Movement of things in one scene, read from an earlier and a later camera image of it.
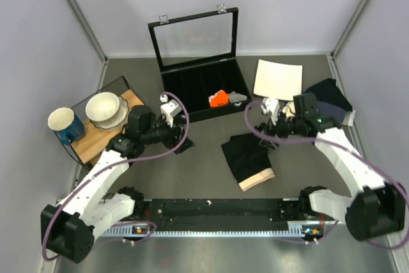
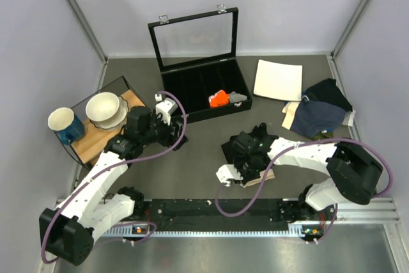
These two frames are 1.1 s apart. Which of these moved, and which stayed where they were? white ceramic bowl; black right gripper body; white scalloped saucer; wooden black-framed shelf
Moved: black right gripper body
Stayed: white scalloped saucer; wooden black-framed shelf; white ceramic bowl
